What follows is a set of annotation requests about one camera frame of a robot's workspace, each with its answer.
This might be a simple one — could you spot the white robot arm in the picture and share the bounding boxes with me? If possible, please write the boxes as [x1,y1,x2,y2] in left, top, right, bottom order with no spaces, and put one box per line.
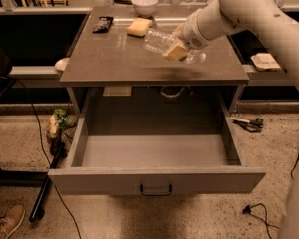
[173,0,299,239]

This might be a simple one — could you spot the black table leg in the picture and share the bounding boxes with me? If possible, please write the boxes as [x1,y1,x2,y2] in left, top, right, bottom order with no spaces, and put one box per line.
[29,142,65,223]

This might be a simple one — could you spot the grey open drawer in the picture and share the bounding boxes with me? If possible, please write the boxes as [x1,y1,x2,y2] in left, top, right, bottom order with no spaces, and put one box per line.
[49,87,265,195]

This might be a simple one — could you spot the white foam tray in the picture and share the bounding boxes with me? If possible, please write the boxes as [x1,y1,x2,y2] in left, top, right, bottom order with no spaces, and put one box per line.
[251,53,281,72]

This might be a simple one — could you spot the brown shoe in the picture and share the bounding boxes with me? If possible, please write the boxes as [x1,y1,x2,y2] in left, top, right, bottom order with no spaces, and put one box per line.
[0,204,26,239]

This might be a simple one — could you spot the clear plastic water bottle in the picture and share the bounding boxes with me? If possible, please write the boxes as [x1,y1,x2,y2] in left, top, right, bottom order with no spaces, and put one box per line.
[143,28,206,64]

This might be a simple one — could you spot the white bowl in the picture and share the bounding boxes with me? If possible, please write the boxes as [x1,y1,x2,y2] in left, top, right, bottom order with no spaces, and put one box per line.
[131,0,158,17]

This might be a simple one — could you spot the black handled scissors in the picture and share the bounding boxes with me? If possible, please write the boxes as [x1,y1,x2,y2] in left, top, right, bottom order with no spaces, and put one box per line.
[230,117,264,133]

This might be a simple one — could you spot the bag of snacks on floor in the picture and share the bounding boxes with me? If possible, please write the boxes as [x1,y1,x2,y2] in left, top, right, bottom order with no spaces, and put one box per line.
[47,109,77,139]

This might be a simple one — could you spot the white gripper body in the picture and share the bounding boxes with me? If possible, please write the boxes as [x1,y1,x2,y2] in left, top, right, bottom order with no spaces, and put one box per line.
[172,15,210,50]

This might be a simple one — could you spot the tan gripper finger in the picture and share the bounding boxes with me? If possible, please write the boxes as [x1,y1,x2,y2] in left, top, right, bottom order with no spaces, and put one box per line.
[162,38,190,61]

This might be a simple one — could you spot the yellow sponge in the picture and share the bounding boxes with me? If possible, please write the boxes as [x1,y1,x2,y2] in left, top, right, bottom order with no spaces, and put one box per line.
[126,17,153,37]

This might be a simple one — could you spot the black power adapter cable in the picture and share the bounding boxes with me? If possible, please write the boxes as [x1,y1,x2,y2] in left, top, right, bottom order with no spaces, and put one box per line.
[241,121,299,239]

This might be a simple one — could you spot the grey counter cabinet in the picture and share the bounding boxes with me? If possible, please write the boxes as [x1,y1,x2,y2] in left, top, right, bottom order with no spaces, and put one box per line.
[60,6,248,110]

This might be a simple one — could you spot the white plate at left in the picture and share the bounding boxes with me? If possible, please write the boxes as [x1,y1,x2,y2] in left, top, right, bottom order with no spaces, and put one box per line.
[55,57,70,72]

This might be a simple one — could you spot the black floor cable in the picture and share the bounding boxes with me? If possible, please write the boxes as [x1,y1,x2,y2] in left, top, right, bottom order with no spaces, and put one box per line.
[16,78,83,239]

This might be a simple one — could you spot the black drawer handle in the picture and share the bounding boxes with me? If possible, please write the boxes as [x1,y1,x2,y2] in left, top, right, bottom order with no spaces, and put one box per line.
[139,184,173,197]

